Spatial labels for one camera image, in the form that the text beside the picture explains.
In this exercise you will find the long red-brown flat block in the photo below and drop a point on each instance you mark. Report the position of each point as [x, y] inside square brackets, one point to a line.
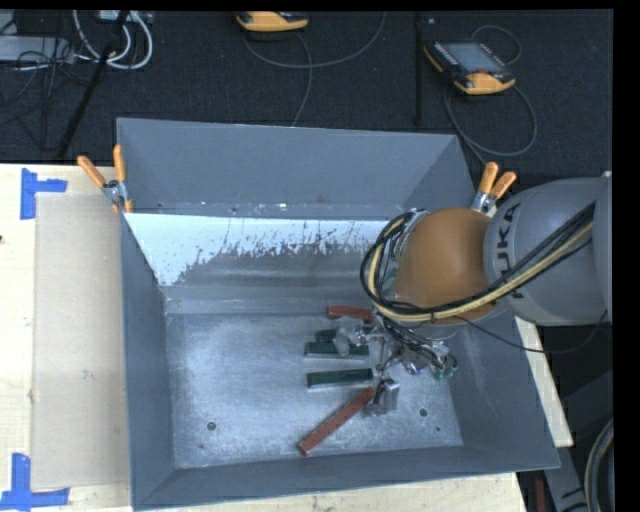
[334, 423]

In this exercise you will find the short dark green flat block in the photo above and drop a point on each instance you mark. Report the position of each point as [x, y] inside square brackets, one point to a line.
[326, 335]

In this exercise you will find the short red-brown flat block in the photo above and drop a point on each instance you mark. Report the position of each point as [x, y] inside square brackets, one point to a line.
[347, 313]

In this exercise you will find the grey metal bin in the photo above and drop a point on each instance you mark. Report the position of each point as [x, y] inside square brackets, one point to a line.
[260, 380]

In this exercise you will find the pale cardboard board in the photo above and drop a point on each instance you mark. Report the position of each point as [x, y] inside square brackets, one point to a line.
[75, 340]

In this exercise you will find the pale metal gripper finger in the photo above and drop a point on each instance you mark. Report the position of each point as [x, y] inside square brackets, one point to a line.
[351, 341]
[384, 400]

